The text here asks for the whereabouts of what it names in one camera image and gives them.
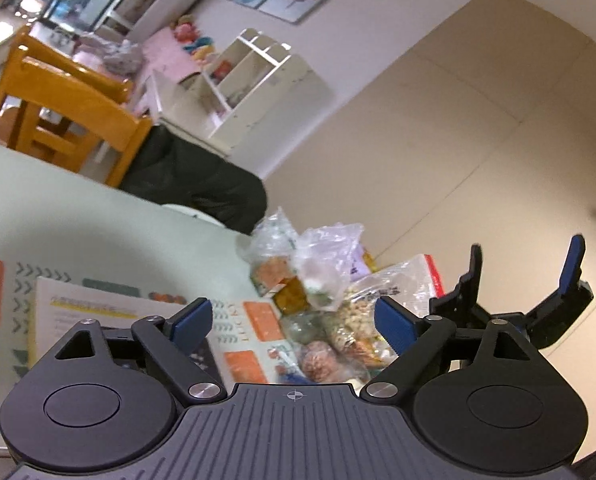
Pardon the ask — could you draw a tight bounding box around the black jacket on chair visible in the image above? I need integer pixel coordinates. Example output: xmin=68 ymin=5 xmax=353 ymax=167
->
xmin=119 ymin=126 xmax=267 ymax=235

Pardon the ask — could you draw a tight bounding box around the clear plastic snack bag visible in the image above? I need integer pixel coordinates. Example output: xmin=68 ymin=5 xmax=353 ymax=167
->
xmin=243 ymin=209 xmax=364 ymax=312

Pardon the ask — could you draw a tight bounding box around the rear wooden chair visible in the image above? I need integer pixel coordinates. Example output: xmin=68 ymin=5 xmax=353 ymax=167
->
xmin=9 ymin=25 xmax=132 ymax=104

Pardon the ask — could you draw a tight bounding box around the front wooden chair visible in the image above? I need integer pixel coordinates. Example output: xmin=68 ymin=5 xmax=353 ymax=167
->
xmin=0 ymin=46 xmax=153 ymax=188

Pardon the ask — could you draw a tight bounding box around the white tablet product box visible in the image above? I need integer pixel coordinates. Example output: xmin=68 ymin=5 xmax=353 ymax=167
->
xmin=28 ymin=278 xmax=187 ymax=364

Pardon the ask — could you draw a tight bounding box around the pink sofa with toys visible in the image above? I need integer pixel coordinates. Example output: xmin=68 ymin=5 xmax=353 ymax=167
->
xmin=130 ymin=14 xmax=217 ymax=88

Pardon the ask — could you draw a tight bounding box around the patterned table mat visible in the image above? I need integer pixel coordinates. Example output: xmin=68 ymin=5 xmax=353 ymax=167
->
xmin=0 ymin=259 xmax=299 ymax=450

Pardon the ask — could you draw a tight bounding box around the wooden chair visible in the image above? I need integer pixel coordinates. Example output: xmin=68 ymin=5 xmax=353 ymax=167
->
xmin=9 ymin=25 xmax=132 ymax=104
xmin=0 ymin=46 xmax=153 ymax=188

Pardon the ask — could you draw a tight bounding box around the white cubby bookshelf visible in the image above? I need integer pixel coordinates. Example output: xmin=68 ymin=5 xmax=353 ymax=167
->
xmin=144 ymin=28 xmax=331 ymax=158

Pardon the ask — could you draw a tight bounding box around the bag of nuts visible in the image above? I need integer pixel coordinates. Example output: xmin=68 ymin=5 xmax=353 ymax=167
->
xmin=321 ymin=252 xmax=445 ymax=369

